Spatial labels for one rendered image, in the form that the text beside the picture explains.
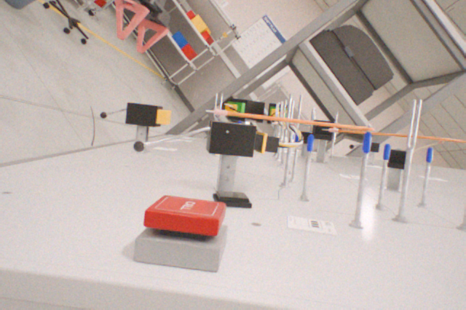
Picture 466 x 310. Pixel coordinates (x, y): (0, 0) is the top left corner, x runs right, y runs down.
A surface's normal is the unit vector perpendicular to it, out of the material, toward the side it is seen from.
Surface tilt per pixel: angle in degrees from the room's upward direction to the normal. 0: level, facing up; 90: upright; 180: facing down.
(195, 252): 90
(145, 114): 90
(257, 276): 47
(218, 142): 80
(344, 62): 90
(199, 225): 90
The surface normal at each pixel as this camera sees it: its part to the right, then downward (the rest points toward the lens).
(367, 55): -0.06, 0.08
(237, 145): 0.16, 0.08
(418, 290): 0.11, -0.99
